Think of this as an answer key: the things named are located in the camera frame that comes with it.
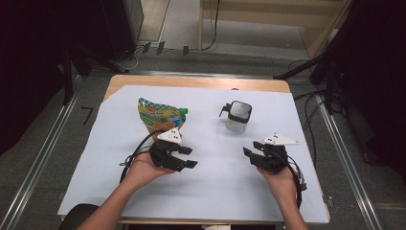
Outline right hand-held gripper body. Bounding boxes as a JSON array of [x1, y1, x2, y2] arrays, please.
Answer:
[[255, 132, 301, 175]]

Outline person's left hand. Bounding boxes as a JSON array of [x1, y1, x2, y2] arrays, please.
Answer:
[[126, 152, 176, 192]]

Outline black metal stand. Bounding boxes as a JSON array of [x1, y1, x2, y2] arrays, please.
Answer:
[[59, 43, 129, 106], [272, 32, 345, 116]]

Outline yellow refill pouch green cap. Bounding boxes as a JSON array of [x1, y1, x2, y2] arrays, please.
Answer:
[[137, 97, 190, 142]]

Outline black cabinet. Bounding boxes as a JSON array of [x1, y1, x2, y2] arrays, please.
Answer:
[[101, 0, 145, 62]]

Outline person's right hand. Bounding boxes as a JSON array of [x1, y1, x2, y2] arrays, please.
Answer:
[[257, 167, 299, 202]]

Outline wooden table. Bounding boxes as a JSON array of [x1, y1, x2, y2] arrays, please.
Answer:
[[60, 74, 331, 226]]

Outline white table sheet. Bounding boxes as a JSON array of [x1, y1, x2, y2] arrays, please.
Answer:
[[56, 84, 330, 224]]

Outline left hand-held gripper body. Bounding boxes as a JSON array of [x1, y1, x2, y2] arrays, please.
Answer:
[[148, 127, 184, 170]]

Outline right hand-held gripper cable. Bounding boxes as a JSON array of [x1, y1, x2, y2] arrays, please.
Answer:
[[277, 152, 308, 209]]

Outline thin black hanging cable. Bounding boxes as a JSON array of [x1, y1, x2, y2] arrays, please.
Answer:
[[200, 0, 222, 52]]

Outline hand-held gripper cable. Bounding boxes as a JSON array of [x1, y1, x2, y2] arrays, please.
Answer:
[[277, 152, 308, 209], [119, 128, 167, 185]]

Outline clear jar with black lid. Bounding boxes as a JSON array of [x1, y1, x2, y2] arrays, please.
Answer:
[[218, 100, 253, 134]]

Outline left hand-held gripper cable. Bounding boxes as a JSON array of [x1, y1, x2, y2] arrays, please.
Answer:
[[119, 128, 167, 185]]

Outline dark curtain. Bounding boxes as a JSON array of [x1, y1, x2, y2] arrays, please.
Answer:
[[331, 0, 406, 178], [0, 0, 75, 156]]

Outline black floor cables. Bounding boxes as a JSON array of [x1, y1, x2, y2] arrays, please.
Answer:
[[286, 58, 330, 168]]

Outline white floor cable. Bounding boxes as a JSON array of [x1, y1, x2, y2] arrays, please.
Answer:
[[117, 46, 142, 72]]

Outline long aluminium floor rail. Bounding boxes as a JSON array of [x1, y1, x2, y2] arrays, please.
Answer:
[[0, 75, 86, 230], [314, 94, 384, 230]]

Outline light wooden frame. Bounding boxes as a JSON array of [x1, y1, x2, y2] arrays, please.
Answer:
[[197, 0, 354, 60]]

